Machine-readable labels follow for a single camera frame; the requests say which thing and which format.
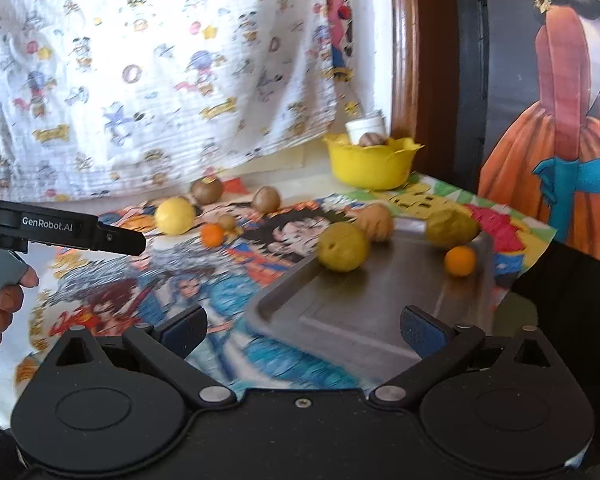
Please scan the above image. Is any small brown kiwi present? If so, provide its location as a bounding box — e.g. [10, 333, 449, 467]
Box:
[216, 214, 237, 232]

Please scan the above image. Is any round brown fruit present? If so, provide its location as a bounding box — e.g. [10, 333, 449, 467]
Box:
[251, 185, 282, 214]

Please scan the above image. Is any yellow lemon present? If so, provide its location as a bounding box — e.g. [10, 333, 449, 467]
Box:
[154, 197, 197, 236]

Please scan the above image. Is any small orange in tray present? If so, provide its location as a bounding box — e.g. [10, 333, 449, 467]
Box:
[444, 246, 478, 278]

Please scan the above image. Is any metal baking tray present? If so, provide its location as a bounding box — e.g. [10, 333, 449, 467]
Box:
[245, 218, 495, 382]

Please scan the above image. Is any colourful cartoon table mat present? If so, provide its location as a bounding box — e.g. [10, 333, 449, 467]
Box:
[0, 176, 556, 426]

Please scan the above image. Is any small orange on mat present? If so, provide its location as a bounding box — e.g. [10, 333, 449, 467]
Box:
[200, 223, 225, 248]

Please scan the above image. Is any large kiwi with sticker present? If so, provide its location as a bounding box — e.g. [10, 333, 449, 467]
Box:
[189, 177, 224, 206]

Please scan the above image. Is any yellow-green fruit in tray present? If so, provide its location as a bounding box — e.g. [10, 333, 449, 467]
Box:
[425, 209, 481, 250]

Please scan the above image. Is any yellow-green guava on tray edge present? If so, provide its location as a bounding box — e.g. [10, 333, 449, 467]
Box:
[316, 222, 370, 273]

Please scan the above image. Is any striped tan fruit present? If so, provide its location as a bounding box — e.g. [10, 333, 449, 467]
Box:
[354, 203, 394, 243]

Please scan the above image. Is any white cartoon print cloth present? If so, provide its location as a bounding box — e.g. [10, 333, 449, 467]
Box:
[0, 0, 351, 203]

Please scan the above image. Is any yellow plastic bowl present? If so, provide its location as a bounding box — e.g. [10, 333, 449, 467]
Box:
[323, 133, 424, 191]

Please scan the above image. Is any striped brown fruit in bowl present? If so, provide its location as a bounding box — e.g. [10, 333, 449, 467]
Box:
[358, 132, 387, 148]

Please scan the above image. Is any white plastic cup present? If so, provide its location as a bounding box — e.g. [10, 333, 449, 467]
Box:
[346, 110, 388, 145]

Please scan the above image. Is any dark panel with dress picture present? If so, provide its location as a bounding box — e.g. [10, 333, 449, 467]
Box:
[477, 0, 600, 260]

